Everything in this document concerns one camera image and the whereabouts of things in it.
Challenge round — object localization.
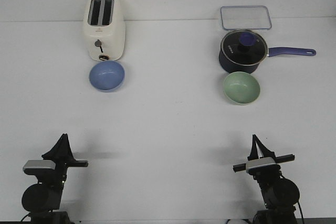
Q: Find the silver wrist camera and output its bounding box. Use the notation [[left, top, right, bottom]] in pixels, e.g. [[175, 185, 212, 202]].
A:
[[246, 157, 276, 173], [23, 160, 56, 175]]

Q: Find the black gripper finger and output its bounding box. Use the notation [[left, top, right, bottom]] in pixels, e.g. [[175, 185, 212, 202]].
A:
[[255, 136, 276, 159], [65, 133, 75, 161], [247, 134, 258, 160], [42, 133, 66, 160]]

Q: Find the glass pot lid blue knob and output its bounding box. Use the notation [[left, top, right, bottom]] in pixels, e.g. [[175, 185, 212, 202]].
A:
[[221, 30, 268, 66]]

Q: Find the blue bowl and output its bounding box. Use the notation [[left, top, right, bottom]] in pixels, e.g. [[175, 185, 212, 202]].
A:
[[89, 61, 125, 92]]

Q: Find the dark blue saucepan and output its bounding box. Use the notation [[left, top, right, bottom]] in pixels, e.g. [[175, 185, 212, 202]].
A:
[[219, 47, 317, 73]]

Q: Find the green bowl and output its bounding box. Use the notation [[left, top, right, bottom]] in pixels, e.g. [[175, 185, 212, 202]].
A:
[[223, 71, 261, 105]]

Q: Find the white two-slot toaster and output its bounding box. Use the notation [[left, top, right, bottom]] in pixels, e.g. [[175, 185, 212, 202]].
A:
[[82, 0, 125, 61]]

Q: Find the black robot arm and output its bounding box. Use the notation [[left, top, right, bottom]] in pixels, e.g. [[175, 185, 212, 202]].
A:
[[233, 134, 305, 223], [22, 133, 88, 223]]

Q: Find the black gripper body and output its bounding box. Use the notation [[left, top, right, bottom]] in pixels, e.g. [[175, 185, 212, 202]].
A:
[[38, 156, 88, 185], [233, 154, 295, 182]]

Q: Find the clear rectangular container lid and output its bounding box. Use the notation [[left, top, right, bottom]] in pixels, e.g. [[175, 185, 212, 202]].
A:
[[219, 5, 272, 31]]

